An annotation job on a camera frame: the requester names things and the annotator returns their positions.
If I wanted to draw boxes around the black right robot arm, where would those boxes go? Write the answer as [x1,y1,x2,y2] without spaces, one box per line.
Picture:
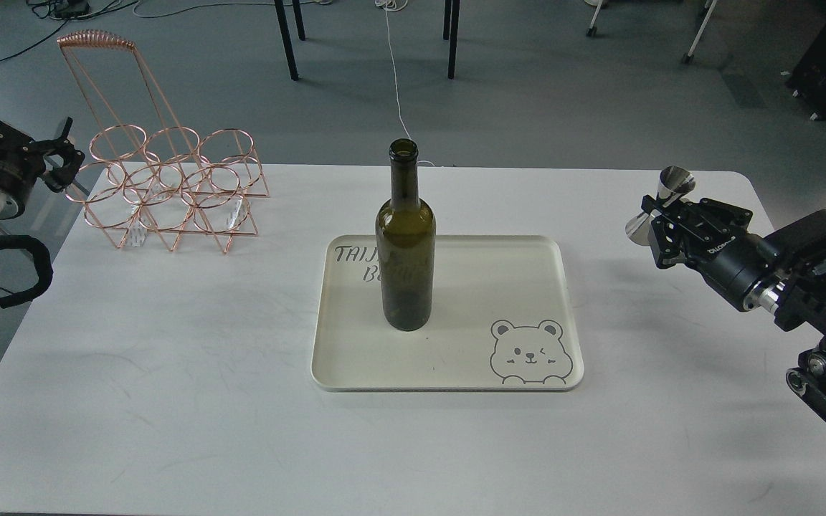
[640,196,826,422]

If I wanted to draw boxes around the black table legs right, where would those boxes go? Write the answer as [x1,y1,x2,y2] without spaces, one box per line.
[442,0,461,80]

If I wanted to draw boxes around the black table legs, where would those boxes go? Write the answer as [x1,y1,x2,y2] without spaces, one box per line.
[273,0,307,82]
[442,0,461,80]

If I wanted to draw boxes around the white cable on floor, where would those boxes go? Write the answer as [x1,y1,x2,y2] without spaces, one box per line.
[374,0,437,168]

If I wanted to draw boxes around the copper wire bottle rack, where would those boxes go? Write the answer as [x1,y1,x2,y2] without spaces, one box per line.
[57,29,271,254]

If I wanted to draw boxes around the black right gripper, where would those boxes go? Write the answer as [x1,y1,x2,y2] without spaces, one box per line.
[640,195,782,312]

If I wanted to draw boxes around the black cables on floor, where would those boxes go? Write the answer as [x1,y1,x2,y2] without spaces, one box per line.
[0,0,141,76]

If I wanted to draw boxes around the cream tray with bear print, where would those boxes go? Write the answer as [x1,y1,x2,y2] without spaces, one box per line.
[310,235,586,391]

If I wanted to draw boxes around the black table legs left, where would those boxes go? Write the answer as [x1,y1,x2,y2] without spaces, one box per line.
[273,0,307,82]

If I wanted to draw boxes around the white chair legs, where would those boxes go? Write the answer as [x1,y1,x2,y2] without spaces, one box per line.
[580,1,721,65]

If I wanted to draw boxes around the dark green wine bottle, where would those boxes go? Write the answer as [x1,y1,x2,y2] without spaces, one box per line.
[376,138,437,331]

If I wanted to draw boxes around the silver metal jigger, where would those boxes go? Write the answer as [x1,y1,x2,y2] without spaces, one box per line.
[624,166,696,246]

